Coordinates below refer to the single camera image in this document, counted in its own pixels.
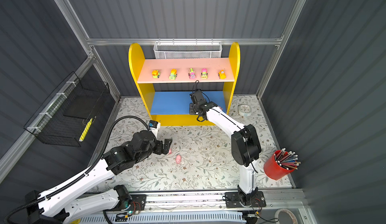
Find green truck pink mixer drum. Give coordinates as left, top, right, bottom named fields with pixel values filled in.
left=201, top=68, right=208, bottom=79

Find pink truck green striped top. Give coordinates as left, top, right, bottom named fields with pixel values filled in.
left=189, top=68, right=196, bottom=79

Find orange yellow toy car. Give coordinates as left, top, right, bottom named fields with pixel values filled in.
left=218, top=70, right=227, bottom=79

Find green toy car orange top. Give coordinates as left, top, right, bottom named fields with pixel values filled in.
left=169, top=69, right=177, bottom=80

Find orange toy car green base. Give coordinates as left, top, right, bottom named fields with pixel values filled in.
left=152, top=70, right=160, bottom=79

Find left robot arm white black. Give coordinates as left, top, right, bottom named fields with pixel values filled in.
left=26, top=130, right=172, bottom=224

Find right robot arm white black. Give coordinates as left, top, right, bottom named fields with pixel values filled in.
left=190, top=89, right=262, bottom=207

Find yellow shelf pink blue boards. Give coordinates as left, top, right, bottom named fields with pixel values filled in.
left=128, top=42, right=241, bottom=126

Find yellow green marker pen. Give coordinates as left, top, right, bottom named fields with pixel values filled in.
left=79, top=118, right=93, bottom=142

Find red cup holder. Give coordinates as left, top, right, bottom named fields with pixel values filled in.
left=263, top=150, right=293, bottom=180

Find bundle of coloured pencils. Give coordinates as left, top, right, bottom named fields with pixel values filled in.
left=273, top=148, right=301, bottom=171

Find white tape roll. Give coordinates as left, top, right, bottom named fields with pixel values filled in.
left=274, top=209, right=299, bottom=224

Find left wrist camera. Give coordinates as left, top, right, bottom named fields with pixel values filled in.
left=148, top=120, right=161, bottom=138

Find white wire mesh basket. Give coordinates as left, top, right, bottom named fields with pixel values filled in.
left=153, top=43, right=223, bottom=59

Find black wire basket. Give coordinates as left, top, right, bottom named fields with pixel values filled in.
left=24, top=74, right=110, bottom=147

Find white slotted cable duct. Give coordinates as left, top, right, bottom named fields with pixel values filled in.
left=79, top=211, right=247, bottom=224

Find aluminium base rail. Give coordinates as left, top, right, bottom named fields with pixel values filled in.
left=131, top=188, right=311, bottom=216

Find black corrugated cable conduit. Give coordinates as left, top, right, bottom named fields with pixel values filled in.
left=3, top=116, right=150, bottom=224

